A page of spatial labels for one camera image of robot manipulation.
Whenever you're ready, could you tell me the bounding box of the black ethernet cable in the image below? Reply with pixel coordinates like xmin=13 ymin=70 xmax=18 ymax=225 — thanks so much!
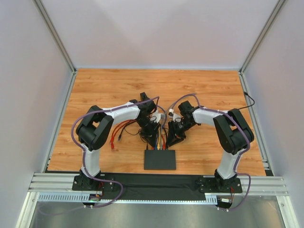
xmin=237 ymin=91 xmax=256 ymax=111
xmin=117 ymin=121 xmax=138 ymax=141

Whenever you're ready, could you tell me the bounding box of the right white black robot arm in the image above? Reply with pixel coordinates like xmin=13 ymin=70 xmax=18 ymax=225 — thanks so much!
xmin=166 ymin=101 xmax=254 ymax=190

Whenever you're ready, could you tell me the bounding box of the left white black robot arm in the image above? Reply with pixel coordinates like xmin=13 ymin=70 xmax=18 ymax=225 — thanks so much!
xmin=71 ymin=98 xmax=160 ymax=185

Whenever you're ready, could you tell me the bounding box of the black power adapter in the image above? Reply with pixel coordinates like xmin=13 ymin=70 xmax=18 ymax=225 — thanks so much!
xmin=140 ymin=92 xmax=150 ymax=104

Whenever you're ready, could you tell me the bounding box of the black cloth strip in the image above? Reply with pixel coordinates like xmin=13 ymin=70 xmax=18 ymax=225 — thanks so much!
xmin=104 ymin=173 xmax=204 ymax=197

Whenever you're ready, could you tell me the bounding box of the thin black power cable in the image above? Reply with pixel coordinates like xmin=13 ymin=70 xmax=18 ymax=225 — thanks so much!
xmin=123 ymin=122 xmax=152 ymax=149

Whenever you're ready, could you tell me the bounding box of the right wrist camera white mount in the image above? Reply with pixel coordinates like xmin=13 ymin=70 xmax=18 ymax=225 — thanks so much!
xmin=168 ymin=108 xmax=181 ymax=122

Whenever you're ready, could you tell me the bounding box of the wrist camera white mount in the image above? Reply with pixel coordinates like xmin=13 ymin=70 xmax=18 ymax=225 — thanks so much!
xmin=150 ymin=112 xmax=165 ymax=123
xmin=168 ymin=108 xmax=181 ymax=122

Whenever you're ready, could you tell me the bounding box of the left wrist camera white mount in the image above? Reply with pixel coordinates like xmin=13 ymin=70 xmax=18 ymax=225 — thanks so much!
xmin=150 ymin=112 xmax=165 ymax=123

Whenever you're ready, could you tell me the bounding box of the black network switch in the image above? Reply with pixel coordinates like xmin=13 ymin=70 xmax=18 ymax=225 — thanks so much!
xmin=143 ymin=150 xmax=176 ymax=171

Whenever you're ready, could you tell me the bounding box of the red ethernet cable loose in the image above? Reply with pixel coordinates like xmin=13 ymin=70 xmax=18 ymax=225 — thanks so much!
xmin=110 ymin=120 xmax=135 ymax=151

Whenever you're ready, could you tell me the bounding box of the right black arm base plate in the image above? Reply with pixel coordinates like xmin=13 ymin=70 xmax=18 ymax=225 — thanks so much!
xmin=195 ymin=175 xmax=243 ymax=193

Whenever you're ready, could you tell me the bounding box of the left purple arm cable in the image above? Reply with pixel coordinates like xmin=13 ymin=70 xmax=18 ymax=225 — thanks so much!
xmin=38 ymin=96 xmax=160 ymax=216

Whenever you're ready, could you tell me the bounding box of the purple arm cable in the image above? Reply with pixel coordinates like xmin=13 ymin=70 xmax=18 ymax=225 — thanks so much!
xmin=170 ymin=92 xmax=252 ymax=213
xmin=38 ymin=96 xmax=160 ymax=216

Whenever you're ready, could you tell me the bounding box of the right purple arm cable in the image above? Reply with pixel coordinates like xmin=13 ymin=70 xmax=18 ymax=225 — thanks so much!
xmin=170 ymin=92 xmax=252 ymax=213

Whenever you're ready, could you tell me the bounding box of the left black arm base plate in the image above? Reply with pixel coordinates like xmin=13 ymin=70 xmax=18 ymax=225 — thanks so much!
xmin=72 ymin=172 xmax=116 ymax=191

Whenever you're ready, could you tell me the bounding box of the aluminium front rail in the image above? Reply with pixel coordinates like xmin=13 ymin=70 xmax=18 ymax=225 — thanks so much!
xmin=29 ymin=173 xmax=288 ymax=196

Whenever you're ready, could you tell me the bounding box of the grey slotted cable duct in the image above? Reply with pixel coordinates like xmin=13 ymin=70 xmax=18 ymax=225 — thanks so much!
xmin=38 ymin=192 xmax=232 ymax=205

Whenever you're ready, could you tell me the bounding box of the right aluminium frame post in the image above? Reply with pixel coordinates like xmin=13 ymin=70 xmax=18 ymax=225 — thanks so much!
xmin=239 ymin=0 xmax=287 ymax=74

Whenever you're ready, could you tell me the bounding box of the aluminium frame post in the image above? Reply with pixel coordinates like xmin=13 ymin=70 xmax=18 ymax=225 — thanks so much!
xmin=33 ymin=0 xmax=76 ymax=72
xmin=239 ymin=0 xmax=287 ymax=74

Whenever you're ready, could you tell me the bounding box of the left aluminium frame post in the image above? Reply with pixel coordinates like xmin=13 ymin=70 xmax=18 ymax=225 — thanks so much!
xmin=33 ymin=0 xmax=76 ymax=72

